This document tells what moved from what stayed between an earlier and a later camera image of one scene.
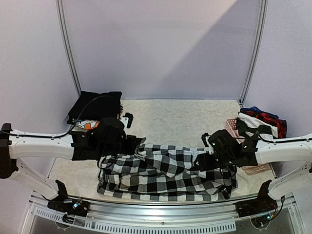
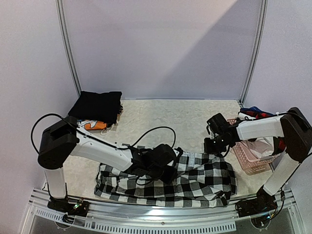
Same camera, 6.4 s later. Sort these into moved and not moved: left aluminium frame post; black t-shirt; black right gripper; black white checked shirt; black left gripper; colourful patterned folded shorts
Moved: black white checked shirt; black left gripper; black right gripper
Not moved: left aluminium frame post; colourful patterned folded shorts; black t-shirt
